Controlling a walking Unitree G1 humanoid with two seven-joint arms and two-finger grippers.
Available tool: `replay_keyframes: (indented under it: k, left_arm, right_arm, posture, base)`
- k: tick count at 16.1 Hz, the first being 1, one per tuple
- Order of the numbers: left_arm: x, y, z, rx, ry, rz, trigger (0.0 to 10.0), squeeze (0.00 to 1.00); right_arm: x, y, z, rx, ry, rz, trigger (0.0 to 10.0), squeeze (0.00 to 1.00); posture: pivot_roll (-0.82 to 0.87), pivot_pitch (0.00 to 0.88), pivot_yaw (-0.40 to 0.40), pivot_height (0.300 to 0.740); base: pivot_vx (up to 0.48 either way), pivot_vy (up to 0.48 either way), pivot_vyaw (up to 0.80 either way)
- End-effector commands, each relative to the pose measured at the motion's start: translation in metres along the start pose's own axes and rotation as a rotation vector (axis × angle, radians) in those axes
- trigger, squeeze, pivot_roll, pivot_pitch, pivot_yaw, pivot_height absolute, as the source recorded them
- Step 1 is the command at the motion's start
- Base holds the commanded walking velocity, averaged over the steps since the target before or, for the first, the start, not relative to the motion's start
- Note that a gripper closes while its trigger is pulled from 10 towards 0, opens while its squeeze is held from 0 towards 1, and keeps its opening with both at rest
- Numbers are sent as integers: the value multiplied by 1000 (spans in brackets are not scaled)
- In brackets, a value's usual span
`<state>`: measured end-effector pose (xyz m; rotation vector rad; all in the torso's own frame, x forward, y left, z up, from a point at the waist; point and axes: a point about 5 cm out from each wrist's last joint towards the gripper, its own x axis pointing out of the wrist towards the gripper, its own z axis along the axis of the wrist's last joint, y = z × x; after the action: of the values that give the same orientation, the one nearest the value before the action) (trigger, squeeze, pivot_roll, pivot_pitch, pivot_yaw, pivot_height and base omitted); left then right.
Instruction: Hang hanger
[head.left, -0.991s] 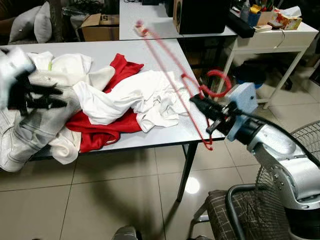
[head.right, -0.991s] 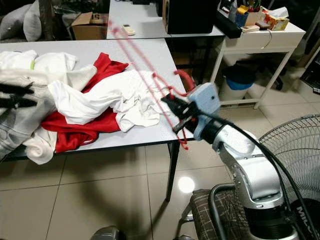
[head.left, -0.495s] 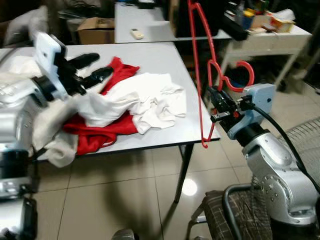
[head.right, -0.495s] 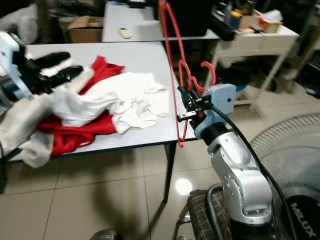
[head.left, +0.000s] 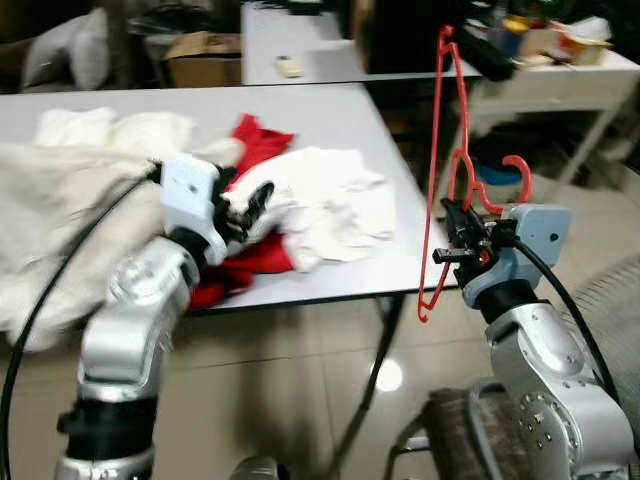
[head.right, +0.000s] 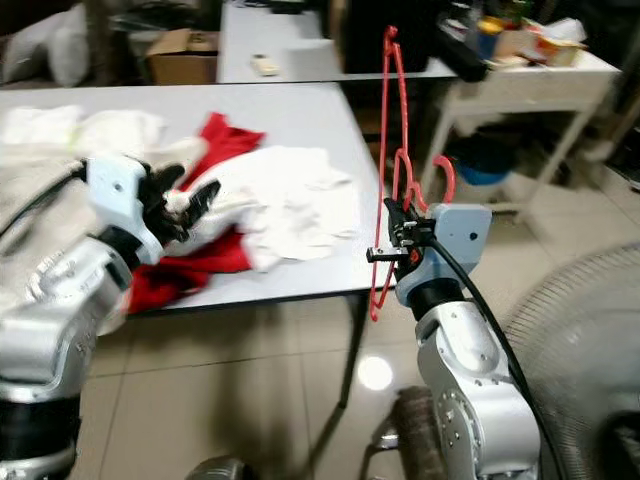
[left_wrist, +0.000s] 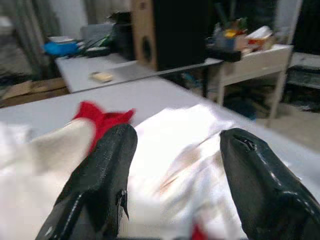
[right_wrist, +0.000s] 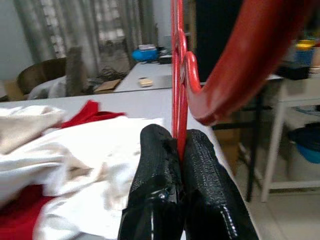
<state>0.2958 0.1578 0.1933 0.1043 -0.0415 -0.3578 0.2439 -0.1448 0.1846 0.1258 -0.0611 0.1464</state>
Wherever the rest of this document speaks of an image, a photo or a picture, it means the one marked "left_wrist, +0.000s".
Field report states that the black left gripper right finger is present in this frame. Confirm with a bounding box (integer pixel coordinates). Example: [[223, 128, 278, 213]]
[[219, 127, 320, 240]]

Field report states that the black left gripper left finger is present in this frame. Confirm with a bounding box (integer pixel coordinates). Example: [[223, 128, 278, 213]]
[[34, 123, 139, 240]]

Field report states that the red garment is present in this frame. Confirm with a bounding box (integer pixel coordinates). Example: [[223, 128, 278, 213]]
[[71, 100, 137, 154]]

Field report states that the cream garment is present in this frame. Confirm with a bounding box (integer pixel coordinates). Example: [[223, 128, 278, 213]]
[[0, 116, 101, 240]]

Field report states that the red cloth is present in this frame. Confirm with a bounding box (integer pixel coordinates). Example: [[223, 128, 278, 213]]
[[191, 223, 209, 240]]

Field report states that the white printed garment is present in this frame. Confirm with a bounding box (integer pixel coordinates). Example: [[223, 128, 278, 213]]
[[124, 103, 252, 240]]

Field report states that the white remote control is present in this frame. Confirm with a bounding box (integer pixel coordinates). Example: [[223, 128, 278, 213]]
[[89, 70, 114, 83]]

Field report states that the brown cardboard sheet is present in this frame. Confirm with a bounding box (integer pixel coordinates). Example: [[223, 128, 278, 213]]
[[0, 76, 70, 109]]

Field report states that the white desk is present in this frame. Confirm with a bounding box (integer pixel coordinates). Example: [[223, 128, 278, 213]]
[[216, 44, 295, 129]]

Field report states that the blue box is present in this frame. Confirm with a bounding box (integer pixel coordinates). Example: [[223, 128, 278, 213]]
[[42, 40, 79, 58]]

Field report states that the black flat device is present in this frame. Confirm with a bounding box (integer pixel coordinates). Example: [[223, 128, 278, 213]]
[[205, 46, 243, 63]]

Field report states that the black box device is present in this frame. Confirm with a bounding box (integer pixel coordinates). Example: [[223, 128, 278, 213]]
[[111, 11, 137, 61]]

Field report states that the grey curtain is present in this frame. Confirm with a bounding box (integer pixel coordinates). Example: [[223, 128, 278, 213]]
[[0, 0, 62, 78]]

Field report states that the yellow item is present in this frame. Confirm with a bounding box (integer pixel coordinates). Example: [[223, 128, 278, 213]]
[[223, 28, 239, 39]]

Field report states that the wooden loudspeaker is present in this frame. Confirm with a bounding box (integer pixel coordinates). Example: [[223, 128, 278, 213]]
[[131, 0, 210, 73]]

